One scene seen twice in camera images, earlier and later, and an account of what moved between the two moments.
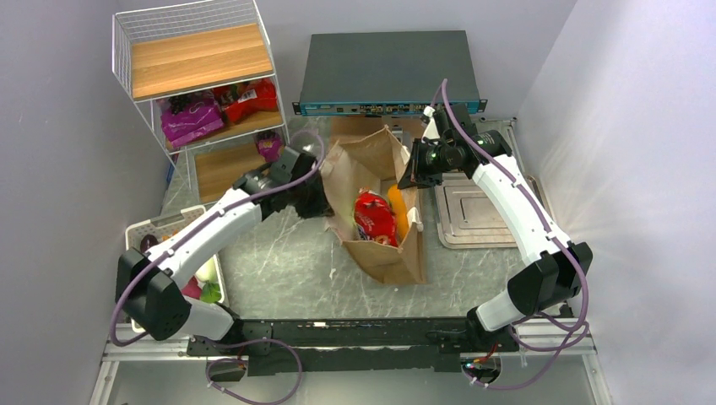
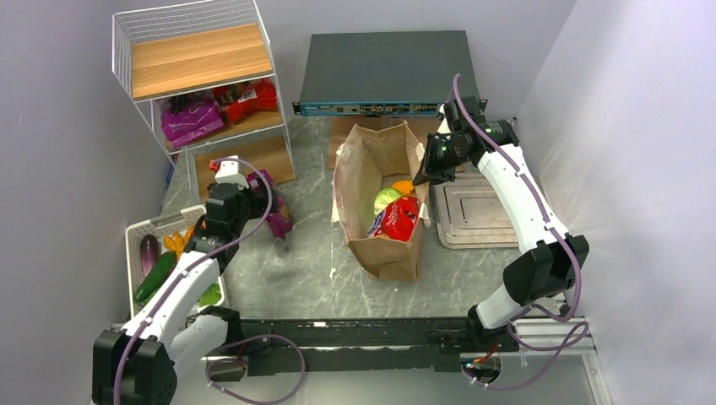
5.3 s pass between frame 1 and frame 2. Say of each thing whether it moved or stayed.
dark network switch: stayed
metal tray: stayed
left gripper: moved
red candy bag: moved
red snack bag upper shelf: stayed
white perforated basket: stayed
